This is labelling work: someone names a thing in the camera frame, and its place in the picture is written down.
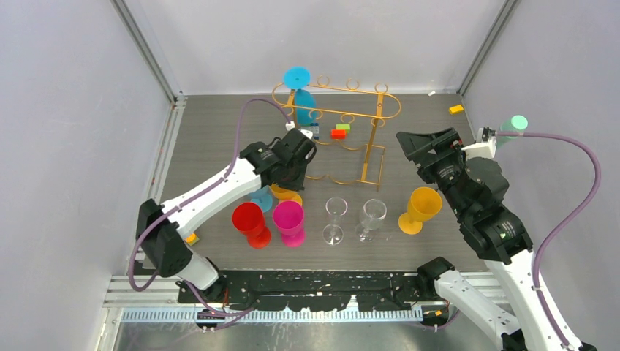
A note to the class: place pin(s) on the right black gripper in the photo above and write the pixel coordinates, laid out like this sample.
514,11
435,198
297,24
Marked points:
444,143

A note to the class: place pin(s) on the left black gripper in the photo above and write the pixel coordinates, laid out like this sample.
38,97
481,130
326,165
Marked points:
297,185

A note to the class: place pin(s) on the yellow back wine glass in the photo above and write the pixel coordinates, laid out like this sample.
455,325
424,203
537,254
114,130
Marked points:
282,194

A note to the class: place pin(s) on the teal back wine glass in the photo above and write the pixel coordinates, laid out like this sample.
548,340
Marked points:
263,198

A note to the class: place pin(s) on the orange front wine glass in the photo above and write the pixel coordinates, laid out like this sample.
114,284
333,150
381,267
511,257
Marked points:
424,204

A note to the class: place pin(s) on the magenta wine glass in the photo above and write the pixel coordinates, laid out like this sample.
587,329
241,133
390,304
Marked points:
288,217

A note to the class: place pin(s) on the blue back wine glass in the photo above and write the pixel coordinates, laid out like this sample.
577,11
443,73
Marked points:
297,79

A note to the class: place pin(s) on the clear wine glass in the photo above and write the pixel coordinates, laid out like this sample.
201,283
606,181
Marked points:
336,208
372,216

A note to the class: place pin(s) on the red back wine glass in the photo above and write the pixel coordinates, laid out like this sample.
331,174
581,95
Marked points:
248,219

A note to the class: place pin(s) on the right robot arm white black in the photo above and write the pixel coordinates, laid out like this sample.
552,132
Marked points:
474,187

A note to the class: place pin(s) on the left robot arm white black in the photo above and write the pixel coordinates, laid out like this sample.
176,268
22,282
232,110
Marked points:
163,228

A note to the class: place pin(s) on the blue green toy bricks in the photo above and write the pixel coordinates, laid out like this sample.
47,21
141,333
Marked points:
315,129

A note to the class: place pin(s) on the red green toy bricks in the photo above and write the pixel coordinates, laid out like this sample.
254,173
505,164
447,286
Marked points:
340,131

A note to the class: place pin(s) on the yellow small block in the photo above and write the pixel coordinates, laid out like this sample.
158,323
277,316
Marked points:
456,109

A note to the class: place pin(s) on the mint green cylinder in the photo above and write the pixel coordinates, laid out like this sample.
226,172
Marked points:
517,123

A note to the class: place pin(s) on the orange block on table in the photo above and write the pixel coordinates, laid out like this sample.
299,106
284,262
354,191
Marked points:
192,239

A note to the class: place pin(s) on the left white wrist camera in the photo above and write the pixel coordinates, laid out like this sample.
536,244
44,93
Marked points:
291,126

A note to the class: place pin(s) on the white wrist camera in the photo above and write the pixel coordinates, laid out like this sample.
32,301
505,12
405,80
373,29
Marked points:
484,147
291,126

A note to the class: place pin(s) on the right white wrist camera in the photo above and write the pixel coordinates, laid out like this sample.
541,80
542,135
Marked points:
484,147

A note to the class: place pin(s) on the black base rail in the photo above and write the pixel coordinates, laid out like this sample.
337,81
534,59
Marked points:
284,296

